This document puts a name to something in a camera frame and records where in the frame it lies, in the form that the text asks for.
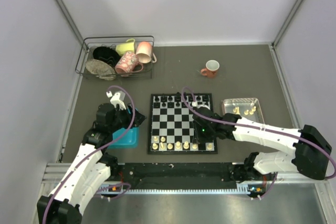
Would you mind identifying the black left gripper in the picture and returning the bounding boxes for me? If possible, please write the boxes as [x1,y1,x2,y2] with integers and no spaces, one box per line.
[109,103,147,133]

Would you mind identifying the white corner rook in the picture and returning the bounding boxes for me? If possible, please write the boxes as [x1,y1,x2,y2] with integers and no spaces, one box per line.
[152,143,158,150]
[206,143,213,150]

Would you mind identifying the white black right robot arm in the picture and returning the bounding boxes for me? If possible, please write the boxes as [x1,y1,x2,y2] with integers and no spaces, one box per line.
[192,105,332,180]

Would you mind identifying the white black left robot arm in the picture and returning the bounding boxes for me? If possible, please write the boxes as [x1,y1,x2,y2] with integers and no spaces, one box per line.
[37,102,145,223]

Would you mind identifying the black white chess board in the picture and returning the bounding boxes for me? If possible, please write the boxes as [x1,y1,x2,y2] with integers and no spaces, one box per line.
[147,100,218,154]

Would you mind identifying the white pieces in tray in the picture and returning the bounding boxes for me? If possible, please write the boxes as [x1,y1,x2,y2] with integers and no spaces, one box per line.
[233,106,257,115]

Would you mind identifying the black chess pieces row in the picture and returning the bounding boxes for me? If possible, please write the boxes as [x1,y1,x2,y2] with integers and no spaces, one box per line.
[151,92,213,109]

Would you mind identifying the white king piece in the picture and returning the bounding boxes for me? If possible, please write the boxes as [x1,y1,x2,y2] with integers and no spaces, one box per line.
[183,141,190,150]

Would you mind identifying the blue plastic tray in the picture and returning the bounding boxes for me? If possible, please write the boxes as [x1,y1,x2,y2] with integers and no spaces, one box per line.
[104,107,140,148]

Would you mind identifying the white queen piece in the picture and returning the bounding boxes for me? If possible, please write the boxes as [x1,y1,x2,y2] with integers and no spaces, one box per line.
[174,141,183,151]

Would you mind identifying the pink metal tray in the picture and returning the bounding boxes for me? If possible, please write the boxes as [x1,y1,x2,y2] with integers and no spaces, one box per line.
[222,98,265,123]

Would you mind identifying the speckled grey plate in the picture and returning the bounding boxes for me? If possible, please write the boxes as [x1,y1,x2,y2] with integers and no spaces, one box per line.
[85,59,116,80]

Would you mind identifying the pink floral ceramic mug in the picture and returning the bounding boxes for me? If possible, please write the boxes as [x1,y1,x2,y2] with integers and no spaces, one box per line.
[115,51,144,77]

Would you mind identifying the black scalloped bowl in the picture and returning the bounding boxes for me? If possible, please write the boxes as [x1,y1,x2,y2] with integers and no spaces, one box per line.
[92,46,121,67]

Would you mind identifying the orange ceramic mug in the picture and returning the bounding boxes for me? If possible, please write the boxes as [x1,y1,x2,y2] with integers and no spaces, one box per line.
[200,60,220,78]

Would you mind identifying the yellow ceramic mug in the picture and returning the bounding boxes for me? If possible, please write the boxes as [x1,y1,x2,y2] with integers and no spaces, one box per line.
[116,38,136,56]

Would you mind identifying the pink white ceramic mug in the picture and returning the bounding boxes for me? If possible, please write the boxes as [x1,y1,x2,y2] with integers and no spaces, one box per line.
[136,41,157,64]

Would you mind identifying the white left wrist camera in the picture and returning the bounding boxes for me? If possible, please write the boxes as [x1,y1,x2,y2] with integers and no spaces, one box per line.
[106,91,126,110]

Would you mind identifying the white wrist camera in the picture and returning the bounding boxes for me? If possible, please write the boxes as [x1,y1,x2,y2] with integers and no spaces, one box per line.
[191,102,210,109]
[106,91,126,110]

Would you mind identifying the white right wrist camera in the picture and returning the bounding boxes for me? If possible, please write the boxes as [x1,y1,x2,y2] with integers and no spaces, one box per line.
[191,102,210,109]

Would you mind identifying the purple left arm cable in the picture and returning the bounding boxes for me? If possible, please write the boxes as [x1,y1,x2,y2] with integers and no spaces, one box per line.
[41,86,135,224]

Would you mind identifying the black wire dish rack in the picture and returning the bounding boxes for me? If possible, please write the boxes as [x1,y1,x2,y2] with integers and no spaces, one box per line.
[75,35,155,80]

